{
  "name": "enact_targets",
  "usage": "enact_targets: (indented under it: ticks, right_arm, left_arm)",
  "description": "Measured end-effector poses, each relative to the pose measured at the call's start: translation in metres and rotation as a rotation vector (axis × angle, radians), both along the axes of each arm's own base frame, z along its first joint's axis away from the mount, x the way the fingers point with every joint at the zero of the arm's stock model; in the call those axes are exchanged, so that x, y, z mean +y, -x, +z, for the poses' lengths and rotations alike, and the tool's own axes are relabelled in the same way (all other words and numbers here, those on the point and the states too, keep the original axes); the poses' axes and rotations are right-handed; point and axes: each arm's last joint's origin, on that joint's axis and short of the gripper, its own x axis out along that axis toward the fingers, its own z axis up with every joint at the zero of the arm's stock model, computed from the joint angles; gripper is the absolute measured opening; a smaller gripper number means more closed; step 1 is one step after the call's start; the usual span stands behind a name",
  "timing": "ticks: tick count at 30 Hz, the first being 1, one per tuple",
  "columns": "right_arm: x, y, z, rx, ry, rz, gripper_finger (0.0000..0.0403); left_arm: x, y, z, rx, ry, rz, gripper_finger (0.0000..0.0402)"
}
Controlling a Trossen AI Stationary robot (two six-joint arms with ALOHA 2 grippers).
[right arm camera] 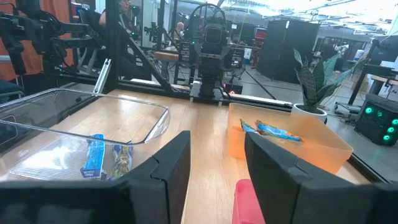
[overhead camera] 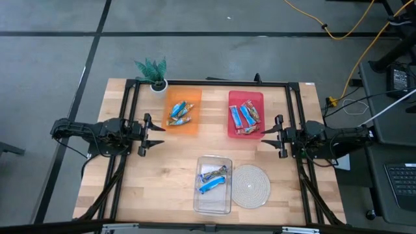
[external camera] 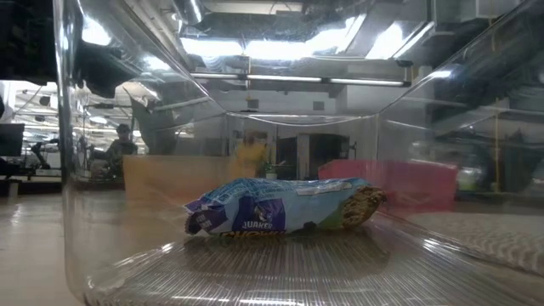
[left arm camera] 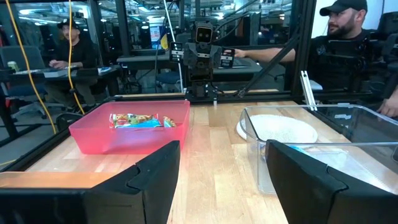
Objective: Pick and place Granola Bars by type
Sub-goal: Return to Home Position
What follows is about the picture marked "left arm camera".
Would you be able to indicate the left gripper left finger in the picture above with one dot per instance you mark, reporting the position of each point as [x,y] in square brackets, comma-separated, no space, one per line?
[149,193]

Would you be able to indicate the blue and yellow granola bar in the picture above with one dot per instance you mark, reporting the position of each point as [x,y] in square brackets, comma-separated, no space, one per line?
[169,122]

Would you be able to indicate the clear plastic bin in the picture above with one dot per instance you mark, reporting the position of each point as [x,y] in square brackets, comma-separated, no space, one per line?
[357,161]

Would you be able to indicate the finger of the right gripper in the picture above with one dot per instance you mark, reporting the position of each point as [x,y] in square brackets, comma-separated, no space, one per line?
[176,52]
[227,58]

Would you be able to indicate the blue-gray office chair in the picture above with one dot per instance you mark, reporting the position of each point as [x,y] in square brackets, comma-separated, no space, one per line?
[18,57]

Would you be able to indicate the aluminium extrusion bar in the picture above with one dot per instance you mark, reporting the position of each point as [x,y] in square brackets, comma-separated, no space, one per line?
[308,90]

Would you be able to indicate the green drink can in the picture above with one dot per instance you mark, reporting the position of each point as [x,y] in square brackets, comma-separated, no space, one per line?
[13,66]

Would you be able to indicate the gray keyboard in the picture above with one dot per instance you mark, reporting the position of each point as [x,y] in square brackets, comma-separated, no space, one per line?
[53,72]

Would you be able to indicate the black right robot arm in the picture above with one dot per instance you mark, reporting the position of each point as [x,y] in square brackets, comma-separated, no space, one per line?
[199,84]

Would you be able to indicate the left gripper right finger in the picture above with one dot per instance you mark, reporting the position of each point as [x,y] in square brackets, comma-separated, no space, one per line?
[304,193]

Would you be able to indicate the person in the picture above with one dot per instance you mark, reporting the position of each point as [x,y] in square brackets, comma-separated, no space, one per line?
[335,62]
[79,53]

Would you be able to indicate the dark side desk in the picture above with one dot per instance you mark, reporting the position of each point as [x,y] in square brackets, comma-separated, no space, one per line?
[140,62]

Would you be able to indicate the red plastic bin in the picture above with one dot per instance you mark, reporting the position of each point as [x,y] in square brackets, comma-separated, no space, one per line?
[124,140]

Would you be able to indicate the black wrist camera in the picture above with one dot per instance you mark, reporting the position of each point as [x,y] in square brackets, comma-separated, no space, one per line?
[204,33]

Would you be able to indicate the blue granola bar red ends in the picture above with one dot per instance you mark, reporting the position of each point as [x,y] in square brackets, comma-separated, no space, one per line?
[135,120]

